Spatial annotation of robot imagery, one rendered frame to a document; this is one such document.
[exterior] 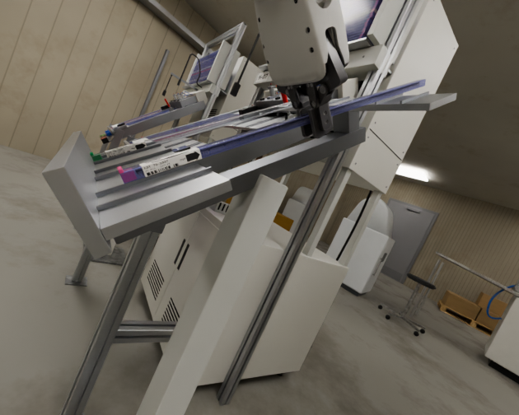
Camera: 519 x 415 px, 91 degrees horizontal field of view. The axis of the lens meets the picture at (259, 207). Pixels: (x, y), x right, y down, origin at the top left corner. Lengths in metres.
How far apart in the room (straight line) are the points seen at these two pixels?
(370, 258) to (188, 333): 3.39
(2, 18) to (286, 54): 4.04
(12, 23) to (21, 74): 0.49
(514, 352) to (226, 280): 4.07
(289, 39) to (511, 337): 4.19
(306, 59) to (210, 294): 0.36
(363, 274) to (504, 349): 1.66
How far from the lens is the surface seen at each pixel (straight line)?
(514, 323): 4.31
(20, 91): 4.24
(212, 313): 0.47
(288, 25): 0.33
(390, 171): 1.29
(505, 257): 8.23
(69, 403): 0.92
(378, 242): 3.74
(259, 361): 1.22
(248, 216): 0.41
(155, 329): 0.82
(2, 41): 4.25
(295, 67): 0.34
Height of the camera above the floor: 0.79
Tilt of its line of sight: 4 degrees down
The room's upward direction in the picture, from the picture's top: 24 degrees clockwise
